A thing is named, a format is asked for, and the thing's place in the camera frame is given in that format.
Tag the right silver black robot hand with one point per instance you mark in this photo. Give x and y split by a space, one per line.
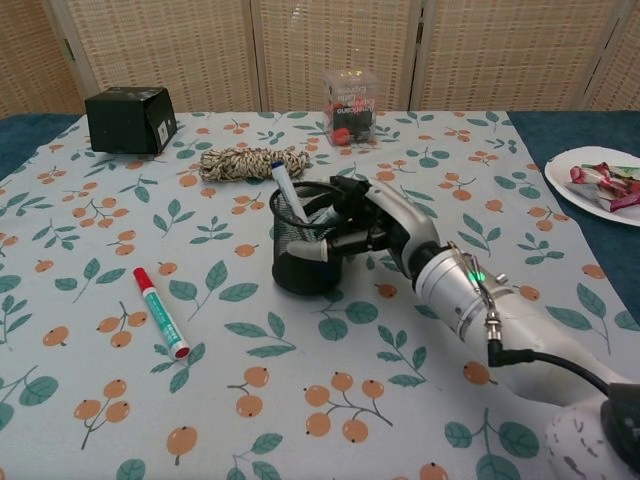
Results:
405 215

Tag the blue table cover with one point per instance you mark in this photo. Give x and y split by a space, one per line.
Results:
555 130

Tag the black cardboard box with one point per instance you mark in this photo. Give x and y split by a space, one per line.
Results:
120 120

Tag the clear plastic capsule box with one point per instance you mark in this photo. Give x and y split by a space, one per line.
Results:
350 115

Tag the woven folding screen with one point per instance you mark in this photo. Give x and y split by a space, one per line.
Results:
320 50

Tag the red white snack packet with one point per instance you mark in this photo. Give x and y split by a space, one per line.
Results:
595 182

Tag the red cap marker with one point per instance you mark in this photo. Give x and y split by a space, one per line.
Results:
160 310

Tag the black mesh pen holder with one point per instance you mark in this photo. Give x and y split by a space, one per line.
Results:
300 275

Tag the blue cap white marker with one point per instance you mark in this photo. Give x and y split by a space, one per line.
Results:
289 192

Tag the white paper plate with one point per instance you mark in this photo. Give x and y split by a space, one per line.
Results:
565 170

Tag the black marker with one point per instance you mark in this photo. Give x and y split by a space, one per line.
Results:
330 215

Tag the floral fruit-print tablecloth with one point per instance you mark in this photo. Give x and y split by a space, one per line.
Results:
200 400

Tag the green snack packet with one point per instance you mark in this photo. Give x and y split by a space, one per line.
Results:
627 172

